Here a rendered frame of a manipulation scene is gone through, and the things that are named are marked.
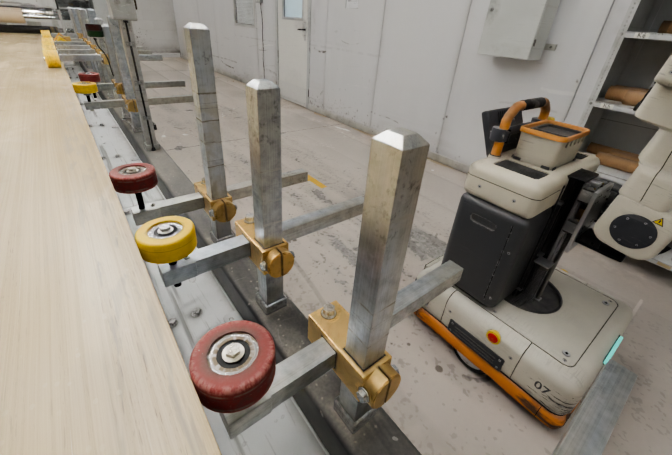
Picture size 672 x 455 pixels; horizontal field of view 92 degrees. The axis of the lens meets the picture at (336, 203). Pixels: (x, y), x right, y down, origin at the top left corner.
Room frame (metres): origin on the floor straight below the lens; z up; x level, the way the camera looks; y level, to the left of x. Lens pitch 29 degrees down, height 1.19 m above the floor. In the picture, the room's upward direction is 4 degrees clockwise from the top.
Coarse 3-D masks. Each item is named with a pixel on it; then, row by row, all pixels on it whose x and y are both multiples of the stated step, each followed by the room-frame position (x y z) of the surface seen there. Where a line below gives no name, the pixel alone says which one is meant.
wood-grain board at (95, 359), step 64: (0, 64) 1.64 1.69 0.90; (0, 128) 0.77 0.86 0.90; (64, 128) 0.81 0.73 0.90; (0, 192) 0.47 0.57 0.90; (64, 192) 0.48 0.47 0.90; (0, 256) 0.31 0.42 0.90; (64, 256) 0.32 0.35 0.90; (128, 256) 0.33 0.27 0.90; (0, 320) 0.22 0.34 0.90; (64, 320) 0.22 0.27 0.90; (128, 320) 0.23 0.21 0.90; (0, 384) 0.16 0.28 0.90; (64, 384) 0.16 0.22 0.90; (128, 384) 0.16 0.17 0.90; (192, 384) 0.17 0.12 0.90; (0, 448) 0.11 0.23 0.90; (64, 448) 0.11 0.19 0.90; (128, 448) 0.12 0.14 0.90; (192, 448) 0.12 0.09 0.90
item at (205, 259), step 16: (336, 208) 0.60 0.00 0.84; (352, 208) 0.61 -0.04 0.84; (288, 224) 0.52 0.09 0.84; (304, 224) 0.53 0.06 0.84; (320, 224) 0.56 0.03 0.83; (224, 240) 0.46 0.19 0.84; (240, 240) 0.46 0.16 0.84; (288, 240) 0.51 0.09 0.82; (192, 256) 0.41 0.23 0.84; (208, 256) 0.41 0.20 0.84; (224, 256) 0.43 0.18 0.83; (240, 256) 0.45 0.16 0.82; (160, 272) 0.38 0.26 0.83; (176, 272) 0.38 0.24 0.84; (192, 272) 0.39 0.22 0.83
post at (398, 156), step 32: (384, 160) 0.25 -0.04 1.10; (416, 160) 0.25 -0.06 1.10; (384, 192) 0.25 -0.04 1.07; (416, 192) 0.26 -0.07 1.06; (384, 224) 0.24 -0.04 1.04; (384, 256) 0.24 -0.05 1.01; (384, 288) 0.25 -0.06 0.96; (352, 320) 0.26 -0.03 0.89; (384, 320) 0.25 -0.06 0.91; (352, 352) 0.26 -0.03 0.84; (352, 416) 0.24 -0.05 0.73
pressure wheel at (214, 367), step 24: (216, 336) 0.21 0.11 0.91; (240, 336) 0.22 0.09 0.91; (264, 336) 0.22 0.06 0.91; (192, 360) 0.19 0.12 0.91; (216, 360) 0.19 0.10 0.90; (240, 360) 0.19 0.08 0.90; (264, 360) 0.19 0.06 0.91; (216, 384) 0.17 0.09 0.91; (240, 384) 0.17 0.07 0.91; (264, 384) 0.18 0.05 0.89; (216, 408) 0.16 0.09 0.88; (240, 408) 0.16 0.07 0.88
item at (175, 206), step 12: (288, 180) 0.80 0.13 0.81; (300, 180) 0.82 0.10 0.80; (228, 192) 0.69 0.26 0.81; (240, 192) 0.71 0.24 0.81; (156, 204) 0.60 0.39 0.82; (168, 204) 0.60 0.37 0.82; (180, 204) 0.62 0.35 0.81; (192, 204) 0.63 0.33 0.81; (144, 216) 0.57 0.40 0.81; (156, 216) 0.58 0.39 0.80
